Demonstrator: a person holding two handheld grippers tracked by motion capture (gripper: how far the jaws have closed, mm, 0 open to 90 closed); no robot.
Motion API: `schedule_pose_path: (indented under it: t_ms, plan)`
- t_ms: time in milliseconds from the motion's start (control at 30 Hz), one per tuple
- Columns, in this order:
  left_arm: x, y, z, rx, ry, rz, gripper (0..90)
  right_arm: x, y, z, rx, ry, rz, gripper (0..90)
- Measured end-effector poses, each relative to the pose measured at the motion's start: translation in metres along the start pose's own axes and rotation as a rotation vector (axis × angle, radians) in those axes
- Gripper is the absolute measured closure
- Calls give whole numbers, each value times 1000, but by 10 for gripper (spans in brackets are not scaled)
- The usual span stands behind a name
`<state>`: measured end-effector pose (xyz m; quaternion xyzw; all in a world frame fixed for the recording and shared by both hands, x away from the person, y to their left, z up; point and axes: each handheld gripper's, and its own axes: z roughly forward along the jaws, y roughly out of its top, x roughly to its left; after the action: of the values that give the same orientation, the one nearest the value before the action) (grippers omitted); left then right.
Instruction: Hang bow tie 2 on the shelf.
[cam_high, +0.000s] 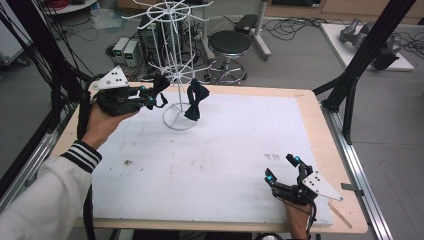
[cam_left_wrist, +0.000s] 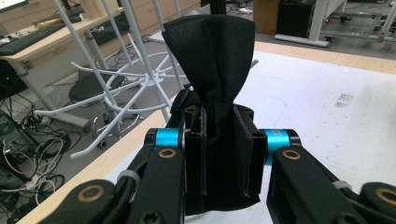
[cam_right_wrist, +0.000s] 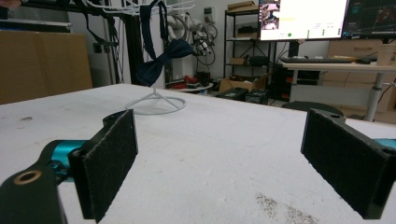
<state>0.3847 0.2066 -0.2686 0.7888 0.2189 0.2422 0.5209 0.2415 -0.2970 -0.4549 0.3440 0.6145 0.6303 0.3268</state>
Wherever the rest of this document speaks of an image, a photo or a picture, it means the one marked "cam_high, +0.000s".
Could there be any person's left hand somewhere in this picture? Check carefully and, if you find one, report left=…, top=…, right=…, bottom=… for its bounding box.
left=81, top=101, right=140, bottom=151

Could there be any grey power supply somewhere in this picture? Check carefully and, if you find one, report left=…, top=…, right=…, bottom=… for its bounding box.
left=111, top=36, right=130, bottom=66
left=123, top=40, right=143, bottom=68

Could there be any black floor box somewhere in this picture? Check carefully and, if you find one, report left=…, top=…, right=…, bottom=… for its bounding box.
left=234, top=13, right=260, bottom=35

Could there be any white floor platform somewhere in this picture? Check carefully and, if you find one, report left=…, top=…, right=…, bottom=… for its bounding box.
left=319, top=22, right=415, bottom=73

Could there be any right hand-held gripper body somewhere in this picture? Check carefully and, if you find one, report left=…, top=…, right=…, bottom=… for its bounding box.
left=271, top=163, right=345, bottom=207

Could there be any black round stool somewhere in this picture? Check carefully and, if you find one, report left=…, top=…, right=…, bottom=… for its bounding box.
left=203, top=30, right=252, bottom=86

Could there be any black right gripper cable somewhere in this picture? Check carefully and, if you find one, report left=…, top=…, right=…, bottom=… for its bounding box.
left=307, top=199, right=318, bottom=240

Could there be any white round table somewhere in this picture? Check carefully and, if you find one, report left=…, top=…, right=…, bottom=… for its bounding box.
left=42, top=0, right=98, bottom=16

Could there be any black metal frame post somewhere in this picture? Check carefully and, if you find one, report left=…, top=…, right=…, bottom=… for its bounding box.
left=312, top=0, right=418, bottom=146
left=3, top=0, right=91, bottom=134

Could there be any clear plastic bag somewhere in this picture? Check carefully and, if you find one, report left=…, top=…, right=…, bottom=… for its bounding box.
left=90, top=7, right=122, bottom=32

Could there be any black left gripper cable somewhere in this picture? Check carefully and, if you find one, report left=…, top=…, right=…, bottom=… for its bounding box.
left=76, top=75, right=101, bottom=240

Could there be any black computer tower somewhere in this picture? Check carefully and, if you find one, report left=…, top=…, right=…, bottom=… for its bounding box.
left=137, top=14, right=185, bottom=65

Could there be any light standing desk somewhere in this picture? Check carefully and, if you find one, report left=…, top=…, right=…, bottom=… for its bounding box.
left=249, top=0, right=273, bottom=62

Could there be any wooden stick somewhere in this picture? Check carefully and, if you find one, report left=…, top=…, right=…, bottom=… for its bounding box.
left=327, top=200, right=353, bottom=230

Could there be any black bow tie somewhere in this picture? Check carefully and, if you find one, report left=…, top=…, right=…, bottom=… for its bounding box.
left=145, top=73, right=172, bottom=111

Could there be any person's right hand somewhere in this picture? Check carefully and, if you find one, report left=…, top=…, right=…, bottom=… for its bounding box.
left=282, top=201, right=313, bottom=240

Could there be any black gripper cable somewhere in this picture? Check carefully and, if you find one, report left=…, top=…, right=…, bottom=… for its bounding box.
left=307, top=199, right=318, bottom=240
left=76, top=75, right=101, bottom=240

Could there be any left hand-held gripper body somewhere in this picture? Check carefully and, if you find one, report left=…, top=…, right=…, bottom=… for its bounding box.
left=91, top=65, right=148, bottom=118

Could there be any white wire display rack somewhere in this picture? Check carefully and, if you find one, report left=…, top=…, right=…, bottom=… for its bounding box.
left=121, top=0, right=215, bottom=131

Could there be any navy bow tie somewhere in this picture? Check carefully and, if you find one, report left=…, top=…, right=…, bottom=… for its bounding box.
left=183, top=77, right=211, bottom=122

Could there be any white foam mat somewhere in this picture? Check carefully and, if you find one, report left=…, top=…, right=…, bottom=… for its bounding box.
left=82, top=91, right=335, bottom=227

